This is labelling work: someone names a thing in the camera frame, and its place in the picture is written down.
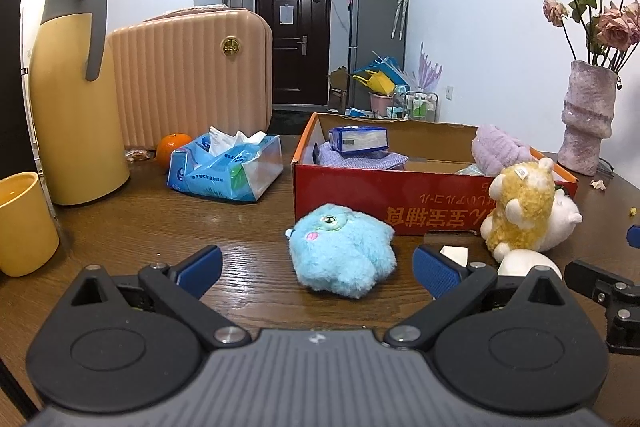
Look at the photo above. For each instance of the pink textured vase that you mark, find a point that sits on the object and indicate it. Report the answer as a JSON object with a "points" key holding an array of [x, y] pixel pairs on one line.
{"points": [[587, 117]]}

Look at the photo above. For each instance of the grey refrigerator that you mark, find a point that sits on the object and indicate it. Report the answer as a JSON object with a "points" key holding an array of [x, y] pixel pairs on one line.
{"points": [[375, 32]]}

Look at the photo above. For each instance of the metal storage cart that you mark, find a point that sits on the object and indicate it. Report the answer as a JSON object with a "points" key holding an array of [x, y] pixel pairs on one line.
{"points": [[417, 107]]}

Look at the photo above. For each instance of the blue plush toy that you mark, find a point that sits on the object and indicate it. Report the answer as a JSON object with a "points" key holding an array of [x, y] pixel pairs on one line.
{"points": [[340, 252]]}

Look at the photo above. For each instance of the orange cardboard box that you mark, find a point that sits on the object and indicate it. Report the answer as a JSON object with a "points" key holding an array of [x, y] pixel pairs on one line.
{"points": [[350, 202]]}

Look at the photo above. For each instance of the purple fluffy towel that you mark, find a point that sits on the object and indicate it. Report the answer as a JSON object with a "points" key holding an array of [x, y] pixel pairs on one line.
{"points": [[497, 149]]}

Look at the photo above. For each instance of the yellow bag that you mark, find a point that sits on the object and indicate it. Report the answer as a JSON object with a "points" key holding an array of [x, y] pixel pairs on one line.
{"points": [[377, 83]]}

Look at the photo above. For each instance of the black bag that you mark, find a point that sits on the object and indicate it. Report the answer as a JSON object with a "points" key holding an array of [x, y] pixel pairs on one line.
{"points": [[292, 122]]}

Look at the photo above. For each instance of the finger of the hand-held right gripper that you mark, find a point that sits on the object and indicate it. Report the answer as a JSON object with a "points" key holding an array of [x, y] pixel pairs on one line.
{"points": [[595, 279], [634, 237]]}

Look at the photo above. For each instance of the orange fruit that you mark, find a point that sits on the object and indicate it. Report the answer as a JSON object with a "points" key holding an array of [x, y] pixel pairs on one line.
{"points": [[172, 149]]}

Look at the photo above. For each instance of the blue tissue pack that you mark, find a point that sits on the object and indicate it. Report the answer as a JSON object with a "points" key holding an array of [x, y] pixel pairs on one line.
{"points": [[225, 172]]}

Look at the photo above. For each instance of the white plush toy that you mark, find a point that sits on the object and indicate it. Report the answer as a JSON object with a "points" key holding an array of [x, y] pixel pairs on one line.
{"points": [[565, 219]]}

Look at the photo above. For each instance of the folded white umbrella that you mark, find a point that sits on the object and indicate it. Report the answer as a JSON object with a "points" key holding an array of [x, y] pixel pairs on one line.
{"points": [[401, 7]]}

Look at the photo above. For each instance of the yellow plush toy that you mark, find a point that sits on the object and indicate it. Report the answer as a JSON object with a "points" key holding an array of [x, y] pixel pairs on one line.
{"points": [[520, 207]]}

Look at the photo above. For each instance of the yellow cup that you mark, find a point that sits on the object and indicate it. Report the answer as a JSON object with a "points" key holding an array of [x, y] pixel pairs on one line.
{"points": [[22, 227]]}

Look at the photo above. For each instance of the blue bags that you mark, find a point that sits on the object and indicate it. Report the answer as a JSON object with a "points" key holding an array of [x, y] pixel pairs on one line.
{"points": [[387, 68]]}

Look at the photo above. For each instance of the white wall outlet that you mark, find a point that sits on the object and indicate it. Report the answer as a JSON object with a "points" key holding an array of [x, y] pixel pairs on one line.
{"points": [[449, 93]]}

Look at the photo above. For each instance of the purple checked cloth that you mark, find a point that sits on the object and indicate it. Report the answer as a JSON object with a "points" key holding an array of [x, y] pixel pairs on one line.
{"points": [[360, 161]]}

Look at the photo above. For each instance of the pink bucket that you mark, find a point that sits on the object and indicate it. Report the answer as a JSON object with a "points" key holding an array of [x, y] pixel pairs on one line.
{"points": [[380, 104]]}

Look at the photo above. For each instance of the white paper tag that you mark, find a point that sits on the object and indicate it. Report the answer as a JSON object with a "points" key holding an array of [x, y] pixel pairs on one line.
{"points": [[454, 254]]}

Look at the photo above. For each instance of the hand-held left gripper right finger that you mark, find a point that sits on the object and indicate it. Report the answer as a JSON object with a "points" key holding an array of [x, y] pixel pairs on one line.
{"points": [[435, 272]]}

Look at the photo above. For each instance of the open brown cardboard box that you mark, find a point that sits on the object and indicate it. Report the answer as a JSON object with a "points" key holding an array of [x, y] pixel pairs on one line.
{"points": [[339, 89]]}

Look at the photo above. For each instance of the pink ribbed suitcase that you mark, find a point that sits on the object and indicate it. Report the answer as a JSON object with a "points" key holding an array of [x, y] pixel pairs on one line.
{"points": [[190, 77]]}

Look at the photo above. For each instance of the blue tissue packet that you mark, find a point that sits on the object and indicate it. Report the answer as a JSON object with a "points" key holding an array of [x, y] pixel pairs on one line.
{"points": [[360, 141]]}

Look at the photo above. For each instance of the purple wall decoration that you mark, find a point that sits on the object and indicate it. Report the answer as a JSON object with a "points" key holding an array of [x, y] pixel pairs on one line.
{"points": [[429, 69]]}

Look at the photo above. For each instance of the dark brown entrance door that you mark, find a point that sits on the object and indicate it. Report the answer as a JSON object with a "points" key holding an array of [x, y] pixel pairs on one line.
{"points": [[292, 42]]}

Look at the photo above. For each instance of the brown snack piece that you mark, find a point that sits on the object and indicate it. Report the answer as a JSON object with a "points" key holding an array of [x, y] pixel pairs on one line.
{"points": [[139, 155]]}

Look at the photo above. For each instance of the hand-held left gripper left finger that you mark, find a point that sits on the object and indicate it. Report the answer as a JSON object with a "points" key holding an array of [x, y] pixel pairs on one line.
{"points": [[200, 269]]}

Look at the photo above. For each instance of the yellow thermos jug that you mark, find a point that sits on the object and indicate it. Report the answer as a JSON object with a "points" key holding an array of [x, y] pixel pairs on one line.
{"points": [[75, 107]]}

